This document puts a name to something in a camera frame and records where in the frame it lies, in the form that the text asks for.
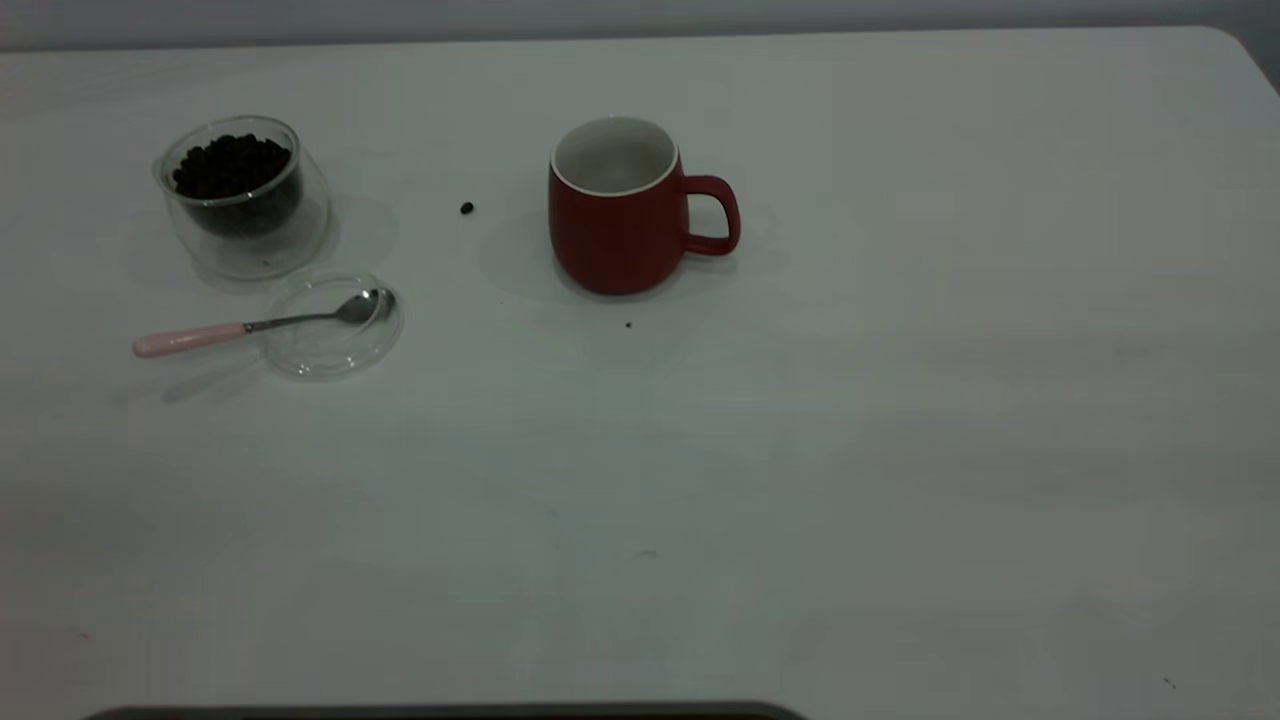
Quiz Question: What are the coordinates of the clear glass lid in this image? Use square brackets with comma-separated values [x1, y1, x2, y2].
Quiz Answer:
[262, 270, 406, 381]

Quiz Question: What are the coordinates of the dark coffee beans pile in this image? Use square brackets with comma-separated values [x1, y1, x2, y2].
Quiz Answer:
[172, 132, 303, 239]

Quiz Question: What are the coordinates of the clear glass jar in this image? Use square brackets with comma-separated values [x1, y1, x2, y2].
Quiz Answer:
[153, 114, 331, 280]

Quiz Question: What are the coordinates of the red ceramic mug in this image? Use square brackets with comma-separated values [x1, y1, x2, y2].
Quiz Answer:
[548, 115, 742, 296]

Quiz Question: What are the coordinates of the pink handled metal spoon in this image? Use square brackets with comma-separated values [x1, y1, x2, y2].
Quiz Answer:
[132, 288, 397, 359]

